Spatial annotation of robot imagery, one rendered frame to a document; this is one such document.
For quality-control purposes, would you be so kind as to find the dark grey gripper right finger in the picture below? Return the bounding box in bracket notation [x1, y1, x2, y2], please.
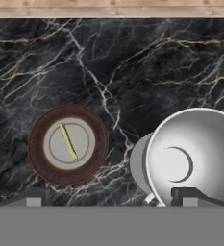
[170, 186, 224, 208]

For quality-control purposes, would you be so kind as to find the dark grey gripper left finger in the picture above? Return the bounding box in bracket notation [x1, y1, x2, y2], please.
[0, 186, 49, 208]

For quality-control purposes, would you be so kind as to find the silver stand mixer bowl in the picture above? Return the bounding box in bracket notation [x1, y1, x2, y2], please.
[129, 107, 224, 208]

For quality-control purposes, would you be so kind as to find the yellow butter stick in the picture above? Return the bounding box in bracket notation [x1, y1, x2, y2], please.
[59, 123, 79, 161]

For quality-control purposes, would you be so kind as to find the brown rimmed grey plate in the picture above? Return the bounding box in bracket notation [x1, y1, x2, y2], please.
[27, 104, 110, 186]

